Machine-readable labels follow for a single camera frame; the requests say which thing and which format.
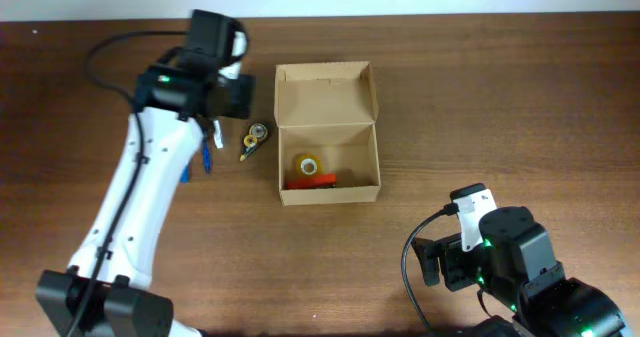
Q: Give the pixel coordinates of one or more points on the orange highlighter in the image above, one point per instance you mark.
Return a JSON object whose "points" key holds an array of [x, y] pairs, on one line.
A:
{"points": [[313, 182]]}

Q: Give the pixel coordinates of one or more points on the yellow clear tape roll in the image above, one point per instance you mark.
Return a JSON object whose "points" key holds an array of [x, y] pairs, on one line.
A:
{"points": [[308, 165]]}

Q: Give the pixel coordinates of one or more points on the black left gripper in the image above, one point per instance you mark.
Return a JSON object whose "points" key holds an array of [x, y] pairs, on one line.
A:
{"points": [[240, 95]]}

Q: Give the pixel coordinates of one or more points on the blue white marker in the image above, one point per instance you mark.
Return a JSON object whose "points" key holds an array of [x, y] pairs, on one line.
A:
{"points": [[186, 175]]}

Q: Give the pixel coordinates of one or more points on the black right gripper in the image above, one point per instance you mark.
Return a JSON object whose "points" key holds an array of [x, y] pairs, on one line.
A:
{"points": [[451, 261]]}

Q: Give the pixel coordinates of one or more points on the small white eraser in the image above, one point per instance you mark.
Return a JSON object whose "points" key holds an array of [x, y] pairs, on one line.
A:
{"points": [[217, 134]]}

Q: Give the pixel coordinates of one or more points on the brown cardboard box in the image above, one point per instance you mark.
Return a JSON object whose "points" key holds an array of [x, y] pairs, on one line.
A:
{"points": [[329, 110]]}

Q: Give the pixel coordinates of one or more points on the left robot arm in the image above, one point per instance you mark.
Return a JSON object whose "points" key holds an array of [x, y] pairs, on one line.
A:
{"points": [[104, 290]]}

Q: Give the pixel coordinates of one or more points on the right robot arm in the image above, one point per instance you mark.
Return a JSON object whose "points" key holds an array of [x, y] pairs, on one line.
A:
{"points": [[515, 264]]}

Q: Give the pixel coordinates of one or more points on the blue ballpoint pen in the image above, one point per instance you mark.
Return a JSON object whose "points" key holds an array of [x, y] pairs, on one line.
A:
{"points": [[206, 154]]}

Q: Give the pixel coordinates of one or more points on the yellow correction tape dispenser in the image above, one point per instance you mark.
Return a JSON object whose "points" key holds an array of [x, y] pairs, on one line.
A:
{"points": [[258, 133]]}

